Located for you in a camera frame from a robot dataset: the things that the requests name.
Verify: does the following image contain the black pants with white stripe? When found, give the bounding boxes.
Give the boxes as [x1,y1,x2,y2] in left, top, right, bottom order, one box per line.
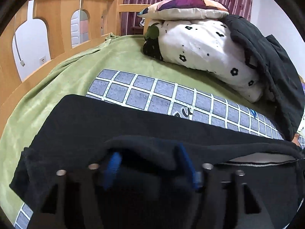
[10,95,304,228]

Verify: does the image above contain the green bed sheet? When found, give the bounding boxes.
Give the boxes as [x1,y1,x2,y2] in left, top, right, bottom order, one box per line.
[1,35,271,228]

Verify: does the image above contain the blue grid blanket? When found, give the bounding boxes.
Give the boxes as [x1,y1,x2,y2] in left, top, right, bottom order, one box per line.
[12,69,284,228]

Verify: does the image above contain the black jacket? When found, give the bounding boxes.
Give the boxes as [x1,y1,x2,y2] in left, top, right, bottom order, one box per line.
[220,15,304,141]

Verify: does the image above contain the white floral quilt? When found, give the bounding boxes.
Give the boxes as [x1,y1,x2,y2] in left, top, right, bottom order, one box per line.
[143,19,264,103]

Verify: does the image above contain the purple patterned pillow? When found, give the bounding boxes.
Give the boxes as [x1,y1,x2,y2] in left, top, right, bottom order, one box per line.
[137,0,229,21]

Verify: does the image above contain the white wall socket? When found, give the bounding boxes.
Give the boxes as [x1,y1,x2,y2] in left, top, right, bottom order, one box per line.
[39,56,47,65]

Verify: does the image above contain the wooden bed frame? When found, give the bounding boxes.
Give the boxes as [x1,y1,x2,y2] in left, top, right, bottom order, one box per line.
[1,0,146,129]

